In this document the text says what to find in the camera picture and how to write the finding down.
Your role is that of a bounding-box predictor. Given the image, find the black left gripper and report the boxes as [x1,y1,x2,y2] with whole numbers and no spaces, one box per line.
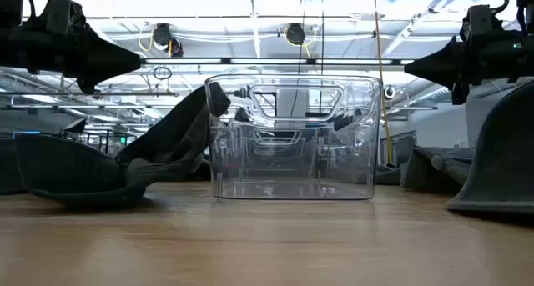
[23,25,142,95]

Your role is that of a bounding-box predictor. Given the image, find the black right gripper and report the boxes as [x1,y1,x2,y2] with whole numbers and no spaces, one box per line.
[403,25,522,106]

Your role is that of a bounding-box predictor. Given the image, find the black baseball cap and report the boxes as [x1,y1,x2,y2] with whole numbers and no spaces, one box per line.
[115,82,231,183]

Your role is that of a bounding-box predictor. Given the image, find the blue-grey baseball cap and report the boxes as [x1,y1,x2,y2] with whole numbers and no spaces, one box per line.
[400,146,476,195]

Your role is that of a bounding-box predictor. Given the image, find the dark grey sock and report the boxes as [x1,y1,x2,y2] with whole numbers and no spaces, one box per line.
[0,136,27,196]

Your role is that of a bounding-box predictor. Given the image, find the long ceiling light strip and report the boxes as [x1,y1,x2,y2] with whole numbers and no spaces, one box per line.
[140,57,418,67]

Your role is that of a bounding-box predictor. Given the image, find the clear plastic bin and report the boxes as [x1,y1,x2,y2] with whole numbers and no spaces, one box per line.
[204,73,384,202]

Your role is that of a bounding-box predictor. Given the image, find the silver ventilation duct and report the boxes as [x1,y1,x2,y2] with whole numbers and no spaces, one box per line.
[411,85,454,108]

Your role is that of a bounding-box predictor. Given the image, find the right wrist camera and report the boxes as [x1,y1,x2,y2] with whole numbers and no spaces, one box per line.
[461,4,496,39]

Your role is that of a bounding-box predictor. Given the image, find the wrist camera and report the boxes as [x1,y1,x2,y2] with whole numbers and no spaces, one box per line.
[461,4,496,39]
[45,0,87,35]

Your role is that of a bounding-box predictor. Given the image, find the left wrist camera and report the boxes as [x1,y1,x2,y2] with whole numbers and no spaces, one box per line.
[45,0,87,35]

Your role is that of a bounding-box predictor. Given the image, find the yellow power cord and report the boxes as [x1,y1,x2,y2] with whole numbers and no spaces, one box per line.
[372,0,394,165]

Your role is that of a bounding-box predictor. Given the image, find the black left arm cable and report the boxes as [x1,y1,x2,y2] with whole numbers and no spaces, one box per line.
[25,0,63,21]

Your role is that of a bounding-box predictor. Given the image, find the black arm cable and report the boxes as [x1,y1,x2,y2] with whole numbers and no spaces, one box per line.
[491,0,511,17]
[25,0,63,21]

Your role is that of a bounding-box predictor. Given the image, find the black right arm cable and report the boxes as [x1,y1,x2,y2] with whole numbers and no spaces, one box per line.
[491,0,511,17]

